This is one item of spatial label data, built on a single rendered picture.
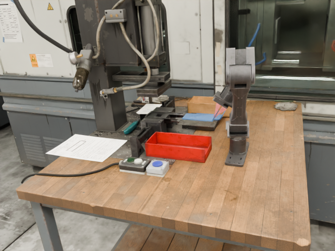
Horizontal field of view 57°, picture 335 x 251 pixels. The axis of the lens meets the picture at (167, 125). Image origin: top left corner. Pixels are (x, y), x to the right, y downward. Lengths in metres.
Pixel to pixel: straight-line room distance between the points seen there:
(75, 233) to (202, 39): 1.58
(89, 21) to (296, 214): 1.11
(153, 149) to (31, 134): 1.98
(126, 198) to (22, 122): 2.18
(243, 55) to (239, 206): 0.49
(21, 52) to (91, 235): 1.56
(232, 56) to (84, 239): 1.70
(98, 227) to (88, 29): 1.46
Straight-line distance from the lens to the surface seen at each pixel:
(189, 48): 2.02
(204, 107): 1.66
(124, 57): 1.41
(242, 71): 1.03
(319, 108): 1.93
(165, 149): 1.25
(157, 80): 1.40
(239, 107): 1.14
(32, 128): 3.06
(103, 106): 1.54
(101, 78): 1.50
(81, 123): 2.64
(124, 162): 1.21
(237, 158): 1.24
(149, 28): 1.37
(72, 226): 2.50
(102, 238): 2.32
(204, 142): 1.31
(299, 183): 1.14
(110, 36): 1.43
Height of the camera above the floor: 1.51
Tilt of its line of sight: 23 degrees down
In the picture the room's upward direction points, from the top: 5 degrees counter-clockwise
